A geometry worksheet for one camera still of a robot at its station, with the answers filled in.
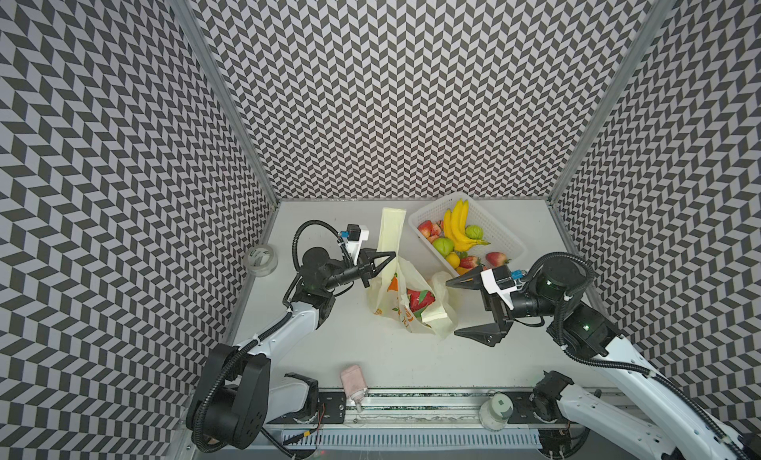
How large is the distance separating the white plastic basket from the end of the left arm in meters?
0.30

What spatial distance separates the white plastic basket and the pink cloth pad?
1.37 ft

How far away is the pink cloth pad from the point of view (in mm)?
706

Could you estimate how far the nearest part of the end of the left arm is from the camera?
665 millimetres

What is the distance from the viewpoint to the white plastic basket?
3.22 ft
